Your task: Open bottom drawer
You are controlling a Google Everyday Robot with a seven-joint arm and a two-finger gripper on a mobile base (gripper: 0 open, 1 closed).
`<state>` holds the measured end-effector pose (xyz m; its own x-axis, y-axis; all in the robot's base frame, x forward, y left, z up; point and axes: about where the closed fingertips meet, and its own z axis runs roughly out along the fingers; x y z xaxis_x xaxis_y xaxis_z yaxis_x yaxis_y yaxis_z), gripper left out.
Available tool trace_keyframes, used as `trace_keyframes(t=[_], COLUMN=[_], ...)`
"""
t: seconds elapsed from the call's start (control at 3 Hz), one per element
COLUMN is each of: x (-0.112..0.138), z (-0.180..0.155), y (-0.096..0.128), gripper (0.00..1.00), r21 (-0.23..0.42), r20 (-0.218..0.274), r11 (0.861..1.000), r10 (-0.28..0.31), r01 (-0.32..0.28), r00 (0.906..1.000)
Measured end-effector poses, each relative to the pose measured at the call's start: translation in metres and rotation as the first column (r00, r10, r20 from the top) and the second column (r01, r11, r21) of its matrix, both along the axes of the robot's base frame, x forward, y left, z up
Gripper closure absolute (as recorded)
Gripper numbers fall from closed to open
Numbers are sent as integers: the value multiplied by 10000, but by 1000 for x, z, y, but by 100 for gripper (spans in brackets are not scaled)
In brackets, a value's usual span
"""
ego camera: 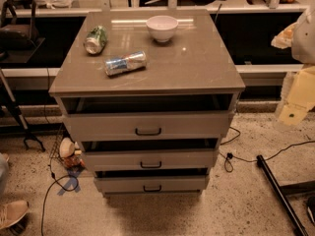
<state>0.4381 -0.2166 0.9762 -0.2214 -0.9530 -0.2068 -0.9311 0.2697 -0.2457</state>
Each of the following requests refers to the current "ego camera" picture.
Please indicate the white bowl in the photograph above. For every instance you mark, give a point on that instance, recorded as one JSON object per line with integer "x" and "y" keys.
{"x": 162, "y": 28}

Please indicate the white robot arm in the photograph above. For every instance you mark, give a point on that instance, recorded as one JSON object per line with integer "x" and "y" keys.
{"x": 300, "y": 37}

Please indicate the black metal stand leg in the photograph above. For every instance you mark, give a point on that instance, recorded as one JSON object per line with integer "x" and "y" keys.
{"x": 283, "y": 191}

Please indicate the wire basket with toys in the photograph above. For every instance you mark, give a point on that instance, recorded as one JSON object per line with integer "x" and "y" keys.
{"x": 65, "y": 151}

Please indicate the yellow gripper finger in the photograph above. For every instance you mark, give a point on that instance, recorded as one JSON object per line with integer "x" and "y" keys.
{"x": 289, "y": 115}

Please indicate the grey bottom drawer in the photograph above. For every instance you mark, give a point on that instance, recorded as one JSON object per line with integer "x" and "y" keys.
{"x": 110, "y": 186}

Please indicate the grey drawer cabinet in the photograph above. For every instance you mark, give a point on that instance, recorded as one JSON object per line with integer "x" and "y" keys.
{"x": 191, "y": 73}

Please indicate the blue silver soda can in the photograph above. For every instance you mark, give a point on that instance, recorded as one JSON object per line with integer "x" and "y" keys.
{"x": 126, "y": 63}

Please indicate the grey middle drawer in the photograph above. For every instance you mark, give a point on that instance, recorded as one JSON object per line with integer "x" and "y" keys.
{"x": 149, "y": 159}

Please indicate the dark bag on shelf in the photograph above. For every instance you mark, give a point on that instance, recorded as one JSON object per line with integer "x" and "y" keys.
{"x": 14, "y": 36}

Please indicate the tan sneaker shoe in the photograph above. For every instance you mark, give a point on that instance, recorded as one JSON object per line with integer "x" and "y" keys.
{"x": 12, "y": 213}

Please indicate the grey drawer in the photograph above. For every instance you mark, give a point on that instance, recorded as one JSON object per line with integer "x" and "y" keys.
{"x": 110, "y": 186}
{"x": 147, "y": 126}
{"x": 149, "y": 159}

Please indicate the green crushed soda can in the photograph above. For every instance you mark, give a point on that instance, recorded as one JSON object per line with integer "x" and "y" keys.
{"x": 96, "y": 40}

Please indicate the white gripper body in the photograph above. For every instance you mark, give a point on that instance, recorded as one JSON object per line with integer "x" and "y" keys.
{"x": 305, "y": 39}

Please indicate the grey top drawer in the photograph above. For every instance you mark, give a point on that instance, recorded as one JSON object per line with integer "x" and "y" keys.
{"x": 147, "y": 126}

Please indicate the black tripod leg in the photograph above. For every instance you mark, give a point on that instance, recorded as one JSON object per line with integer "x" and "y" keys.
{"x": 15, "y": 111}

